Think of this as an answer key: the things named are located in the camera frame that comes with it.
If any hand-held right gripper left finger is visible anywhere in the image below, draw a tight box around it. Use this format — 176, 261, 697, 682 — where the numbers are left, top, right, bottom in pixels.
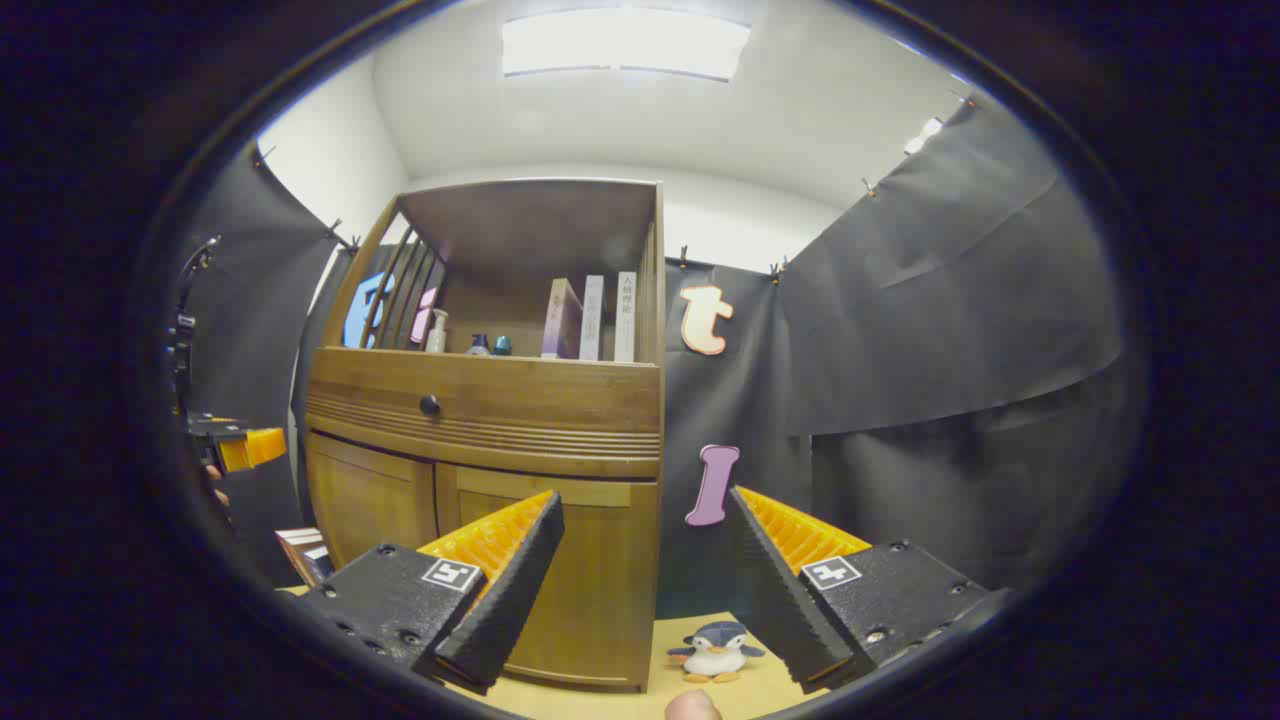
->
300, 490, 566, 696

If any wooden cabinet door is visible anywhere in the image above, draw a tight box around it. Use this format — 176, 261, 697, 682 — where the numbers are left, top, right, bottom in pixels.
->
435, 463, 661, 691
305, 432, 438, 567

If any black backdrop cloth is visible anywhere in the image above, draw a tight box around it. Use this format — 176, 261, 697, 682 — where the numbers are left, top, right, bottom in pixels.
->
185, 90, 1141, 621

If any penguin plush toy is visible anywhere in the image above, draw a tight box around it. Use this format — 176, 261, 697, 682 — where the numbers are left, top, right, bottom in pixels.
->
667, 620, 766, 685

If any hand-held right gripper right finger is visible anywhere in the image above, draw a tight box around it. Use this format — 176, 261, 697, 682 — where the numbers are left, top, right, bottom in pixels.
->
727, 486, 991, 696

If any rectangular ceiling light panel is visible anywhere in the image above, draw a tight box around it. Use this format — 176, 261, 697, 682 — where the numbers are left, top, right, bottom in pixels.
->
500, 8, 751, 83

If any white standing book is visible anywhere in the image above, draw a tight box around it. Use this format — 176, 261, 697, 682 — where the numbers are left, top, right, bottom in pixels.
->
613, 271, 638, 363

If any wooden double-door shoe cabinet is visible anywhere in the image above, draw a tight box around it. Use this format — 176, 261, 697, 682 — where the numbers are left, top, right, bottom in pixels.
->
300, 178, 668, 693

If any purple standing book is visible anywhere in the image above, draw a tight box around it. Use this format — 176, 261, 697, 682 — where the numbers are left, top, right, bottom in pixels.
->
541, 278, 584, 361

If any grey standing book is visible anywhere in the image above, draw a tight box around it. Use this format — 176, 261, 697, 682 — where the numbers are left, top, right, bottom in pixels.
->
579, 275, 606, 362

